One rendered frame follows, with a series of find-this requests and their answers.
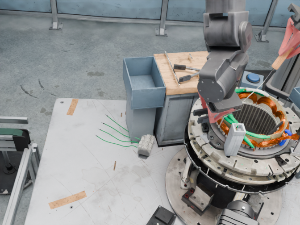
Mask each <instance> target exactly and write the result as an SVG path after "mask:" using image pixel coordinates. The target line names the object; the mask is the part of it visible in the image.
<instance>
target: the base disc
mask: <svg viewBox="0 0 300 225"><path fill-rule="evenodd" d="M187 156H188V155H187V153H186V150H185V148H183V149H182V150H180V151H179V152H178V153H177V154H176V155H175V156H174V157H173V158H172V160H171V161H170V163H169V165H168V167H167V171H166V175H165V189H166V194H167V197H168V200H169V202H170V204H171V206H172V208H173V210H174V211H175V212H176V214H177V215H178V216H179V217H180V219H181V220H182V221H183V222H184V223H185V224H187V225H216V224H217V222H216V216H217V215H218V214H221V212H222V210H223V209H220V208H217V207H214V206H212V205H211V206H210V207H209V208H208V209H207V210H206V211H205V212H204V213H203V214H202V216H200V215H199V214H198V213H196V212H195V211H194V210H193V209H192V208H190V207H189V206H188V205H187V204H186V203H185V202H183V201H182V200H181V199H182V196H183V195H184V194H185V193H186V192H187V191H188V190H189V189H190V188H194V189H195V188H196V186H197V184H196V180H197V176H198V174H199V173H200V171H199V169H195V170H193V171H192V172H191V176H190V178H192V179H193V183H191V181H190V188H189V189H182V188H181V172H183V171H184V168H185V163H184V161H183V160H184V158H186V157H187ZM261 199H262V200H263V202H264V205H263V207H262V210H261V212H260V214H259V216H258V219H257V221H258V222H259V223H260V225H275V223H276V222H277V220H278V218H279V216H280V213H281V208H282V196H281V191H280V190H278V191H275V192H272V193H268V195H267V197H266V198H262V197H261ZM184 211H185V212H184Z"/></svg>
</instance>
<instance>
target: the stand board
mask: <svg viewBox="0 0 300 225"><path fill-rule="evenodd" d="M189 54H191V56H192V58H193V60H192V63H190V61H189V59H188V56H189ZM167 55H168V57H169V60H170V62H171V64H172V67H174V64H179V65H186V66H187V67H193V68H197V69H201V68H202V67H203V65H204V64H205V63H206V62H207V59H206V57H207V56H208V55H209V53H208V52H207V51H199V52H183V53H168V54H167ZM154 57H155V59H156V62H157V65H158V67H159V70H160V72H161V75H162V78H163V81H164V83H165V85H166V92H165V93H166V95H175V94H186V93H197V92H198V91H197V84H198V80H199V79H198V77H197V76H195V77H193V78H191V79H190V80H187V81H184V82H180V86H179V87H178V86H177V84H176V82H175V79H174V77H173V74H172V72H171V69H170V67H169V65H168V62H167V60H166V57H165V55H164V54H154ZM174 71H175V73H176V76H177V78H178V80H179V77H183V76H186V75H192V74H195V73H196V71H190V70H187V69H186V70H177V69H174Z"/></svg>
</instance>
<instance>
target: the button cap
mask: <svg viewBox="0 0 300 225"><path fill-rule="evenodd" d="M247 78H248V79H249V80H250V81H253V82H258V81H259V76H258V75H257V74H255V73H250V74H248V77H247Z"/></svg>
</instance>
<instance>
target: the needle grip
mask: <svg viewBox="0 0 300 225"><path fill-rule="evenodd" d="M293 48H294V47H292V48H291V49H290V50H288V51H287V52H286V53H284V54H283V55H282V56H280V55H279V56H278V58H277V59H276V60H275V61H274V63H273V64H272V67H273V68H274V69H276V70H277V69H278V68H279V67H280V66H281V64H282V63H283V62H284V60H285V59H286V57H287V56H288V55H289V54H290V52H291V51H292V50H293Z"/></svg>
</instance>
